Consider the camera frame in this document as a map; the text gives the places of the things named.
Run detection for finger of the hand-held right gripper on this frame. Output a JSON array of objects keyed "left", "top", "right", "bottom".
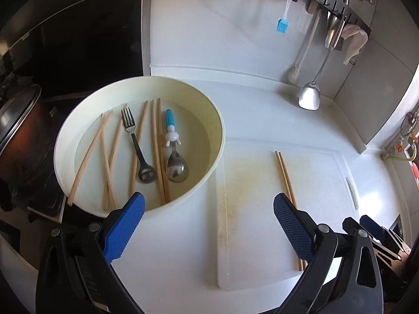
[{"left": 359, "top": 214, "right": 386, "bottom": 242}]

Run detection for white round basin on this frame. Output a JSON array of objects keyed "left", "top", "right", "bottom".
[{"left": 53, "top": 76, "right": 226, "bottom": 219}]

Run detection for wall valve with orange knob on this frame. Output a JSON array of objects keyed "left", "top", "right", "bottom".
[{"left": 380, "top": 139, "right": 411, "bottom": 161}]

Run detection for metal fork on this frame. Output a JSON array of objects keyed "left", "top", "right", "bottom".
[{"left": 121, "top": 107, "right": 155, "bottom": 184}]

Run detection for blue silicone basting brush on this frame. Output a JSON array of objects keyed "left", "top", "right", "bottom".
[{"left": 276, "top": 0, "right": 295, "bottom": 34}]

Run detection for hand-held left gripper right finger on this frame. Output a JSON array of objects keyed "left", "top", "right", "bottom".
[{"left": 273, "top": 192, "right": 384, "bottom": 314}]

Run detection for metal spatula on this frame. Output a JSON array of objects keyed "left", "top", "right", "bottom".
[{"left": 299, "top": 18, "right": 346, "bottom": 111}]

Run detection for dark cooking pot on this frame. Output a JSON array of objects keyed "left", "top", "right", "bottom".
[{"left": 0, "top": 87, "right": 59, "bottom": 203}]

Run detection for white plastic cutting board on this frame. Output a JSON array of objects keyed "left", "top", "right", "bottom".
[{"left": 214, "top": 137, "right": 361, "bottom": 291}]

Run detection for green hose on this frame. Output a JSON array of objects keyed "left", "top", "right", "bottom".
[{"left": 386, "top": 145, "right": 418, "bottom": 163}]

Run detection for black gas stove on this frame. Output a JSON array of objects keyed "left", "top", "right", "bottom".
[{"left": 0, "top": 170, "right": 108, "bottom": 239}]

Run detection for white hanging cloth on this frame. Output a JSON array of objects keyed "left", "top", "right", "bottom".
[{"left": 340, "top": 24, "right": 368, "bottom": 66}]

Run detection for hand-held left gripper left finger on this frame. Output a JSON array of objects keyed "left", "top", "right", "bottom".
[{"left": 35, "top": 191, "right": 146, "bottom": 314}]

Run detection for glass pot lid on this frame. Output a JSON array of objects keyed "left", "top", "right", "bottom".
[{"left": 0, "top": 83, "right": 42, "bottom": 153}]

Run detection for blue handled metal spoon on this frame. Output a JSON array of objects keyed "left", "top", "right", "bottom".
[{"left": 164, "top": 109, "right": 189, "bottom": 183}]

